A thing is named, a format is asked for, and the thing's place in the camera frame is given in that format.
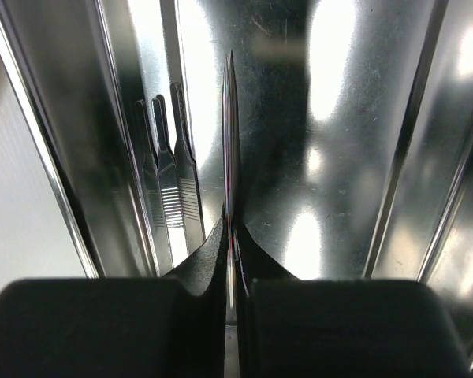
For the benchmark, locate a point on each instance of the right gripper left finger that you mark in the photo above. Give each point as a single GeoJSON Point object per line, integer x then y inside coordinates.
{"type": "Point", "coordinates": [171, 326]}

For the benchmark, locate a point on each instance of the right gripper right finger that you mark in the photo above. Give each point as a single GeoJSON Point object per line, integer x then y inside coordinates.
{"type": "Point", "coordinates": [289, 327]}

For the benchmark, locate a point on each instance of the scalpel handle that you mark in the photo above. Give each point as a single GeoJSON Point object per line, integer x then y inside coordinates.
{"type": "Point", "coordinates": [168, 186]}
{"type": "Point", "coordinates": [187, 173]}

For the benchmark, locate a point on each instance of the steel tweezers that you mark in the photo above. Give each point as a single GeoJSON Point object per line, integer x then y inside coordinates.
{"type": "Point", "coordinates": [231, 170]}

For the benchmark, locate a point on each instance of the stainless steel tray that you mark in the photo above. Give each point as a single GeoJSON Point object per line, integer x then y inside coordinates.
{"type": "Point", "coordinates": [356, 134]}

